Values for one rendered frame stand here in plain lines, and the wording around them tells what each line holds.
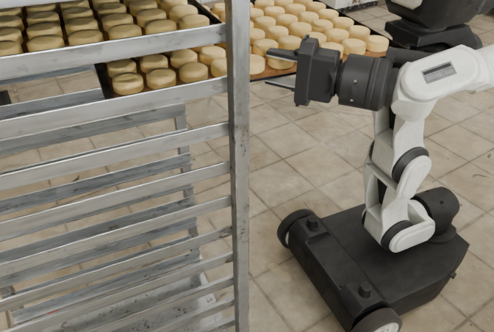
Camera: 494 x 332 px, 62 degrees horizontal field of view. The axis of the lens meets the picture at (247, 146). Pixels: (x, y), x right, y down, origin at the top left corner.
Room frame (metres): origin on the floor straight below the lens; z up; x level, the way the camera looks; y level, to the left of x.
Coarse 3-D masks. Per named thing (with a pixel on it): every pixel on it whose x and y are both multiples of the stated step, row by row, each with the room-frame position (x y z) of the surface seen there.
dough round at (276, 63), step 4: (268, 60) 0.73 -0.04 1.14; (272, 60) 0.72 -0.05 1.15; (276, 60) 0.71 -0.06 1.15; (280, 60) 0.71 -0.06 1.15; (284, 60) 0.71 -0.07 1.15; (268, 64) 0.73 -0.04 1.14; (272, 64) 0.72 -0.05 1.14; (276, 64) 0.71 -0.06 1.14; (280, 64) 0.71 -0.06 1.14; (284, 64) 0.71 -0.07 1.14; (288, 64) 0.71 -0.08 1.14; (292, 64) 0.72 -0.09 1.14; (276, 68) 0.71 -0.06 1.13; (280, 68) 0.71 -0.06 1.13; (284, 68) 0.71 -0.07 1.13
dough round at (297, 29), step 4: (292, 24) 0.90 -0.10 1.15; (296, 24) 0.90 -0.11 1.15; (300, 24) 0.90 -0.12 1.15; (304, 24) 0.90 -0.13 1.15; (308, 24) 0.90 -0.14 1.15; (292, 28) 0.88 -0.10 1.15; (296, 28) 0.88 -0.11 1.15; (300, 28) 0.88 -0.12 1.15; (304, 28) 0.88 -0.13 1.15; (308, 28) 0.88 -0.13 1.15; (292, 32) 0.88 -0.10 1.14; (296, 32) 0.87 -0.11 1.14; (300, 32) 0.87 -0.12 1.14; (304, 32) 0.87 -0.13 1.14; (296, 36) 0.87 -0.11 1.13; (300, 36) 0.87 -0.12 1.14
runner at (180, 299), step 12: (228, 276) 0.65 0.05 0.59; (204, 288) 0.60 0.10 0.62; (216, 288) 0.61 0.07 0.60; (168, 300) 0.57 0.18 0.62; (180, 300) 0.58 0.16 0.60; (132, 312) 0.55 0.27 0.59; (144, 312) 0.54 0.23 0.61; (156, 312) 0.55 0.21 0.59; (108, 324) 0.51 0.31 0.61; (120, 324) 0.52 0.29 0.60
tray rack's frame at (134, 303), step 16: (160, 288) 0.93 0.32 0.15; (176, 288) 0.93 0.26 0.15; (192, 288) 0.93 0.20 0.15; (112, 304) 0.87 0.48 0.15; (128, 304) 0.87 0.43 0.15; (144, 304) 0.87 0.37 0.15; (192, 304) 0.87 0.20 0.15; (208, 304) 0.87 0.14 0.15; (80, 320) 0.80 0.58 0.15; (96, 320) 0.80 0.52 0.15; (144, 320) 0.80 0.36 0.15; (160, 320) 0.80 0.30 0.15; (208, 320) 0.80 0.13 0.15
